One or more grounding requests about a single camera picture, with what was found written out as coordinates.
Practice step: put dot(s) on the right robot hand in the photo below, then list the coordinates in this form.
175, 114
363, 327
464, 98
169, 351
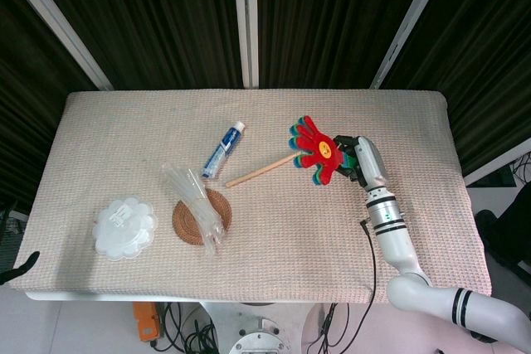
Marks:
371, 159

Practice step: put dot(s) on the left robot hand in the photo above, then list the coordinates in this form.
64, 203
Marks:
25, 265

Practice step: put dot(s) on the red hand clapper toy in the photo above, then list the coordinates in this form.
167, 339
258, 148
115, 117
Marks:
319, 151

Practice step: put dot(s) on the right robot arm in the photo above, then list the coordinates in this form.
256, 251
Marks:
392, 238

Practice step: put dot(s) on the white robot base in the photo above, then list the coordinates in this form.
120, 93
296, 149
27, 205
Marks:
257, 329

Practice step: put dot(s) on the orange device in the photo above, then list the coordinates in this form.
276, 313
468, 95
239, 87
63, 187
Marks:
145, 323

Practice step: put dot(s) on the white table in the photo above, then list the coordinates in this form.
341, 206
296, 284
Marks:
83, 297

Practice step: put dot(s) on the clear flower-shaped plastic lid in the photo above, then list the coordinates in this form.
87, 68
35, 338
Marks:
124, 229

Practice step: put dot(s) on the beige waffle tablecloth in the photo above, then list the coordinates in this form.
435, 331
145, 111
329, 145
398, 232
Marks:
290, 238

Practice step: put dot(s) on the wooden stick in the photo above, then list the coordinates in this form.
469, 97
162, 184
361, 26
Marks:
257, 172

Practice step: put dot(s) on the dark pleated curtain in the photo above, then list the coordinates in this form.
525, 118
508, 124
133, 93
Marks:
29, 101
332, 18
157, 18
485, 59

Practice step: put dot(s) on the blue white toothpaste tube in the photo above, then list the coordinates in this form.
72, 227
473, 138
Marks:
222, 151

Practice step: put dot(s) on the black chair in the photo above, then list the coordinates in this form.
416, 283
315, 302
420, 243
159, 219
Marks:
506, 234

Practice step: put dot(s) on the woven rattan coaster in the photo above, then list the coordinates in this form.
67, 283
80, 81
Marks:
184, 217

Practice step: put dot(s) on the bundle of clear plastic sleeves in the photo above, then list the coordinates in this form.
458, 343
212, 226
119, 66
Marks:
199, 205

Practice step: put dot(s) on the white frame post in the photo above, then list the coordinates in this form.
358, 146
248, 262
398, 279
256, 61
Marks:
62, 26
246, 18
410, 18

